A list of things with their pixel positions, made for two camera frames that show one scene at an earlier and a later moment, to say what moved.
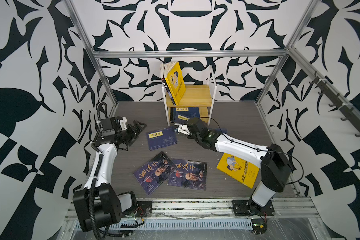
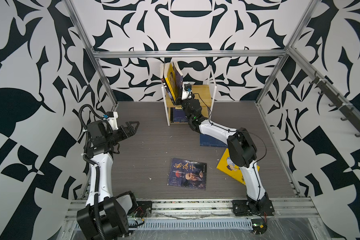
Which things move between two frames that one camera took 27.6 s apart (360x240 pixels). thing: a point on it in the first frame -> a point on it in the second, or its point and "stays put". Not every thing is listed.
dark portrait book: [189, 174] stays put
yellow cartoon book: [174, 80] stays put
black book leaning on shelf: [162, 68] stays put
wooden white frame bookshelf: [193, 107] stays put
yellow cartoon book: [243, 171] stays put
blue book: [161, 138] -> [179, 116]
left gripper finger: [139, 126] -> [129, 128]
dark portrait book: [151, 175] -> [178, 84]
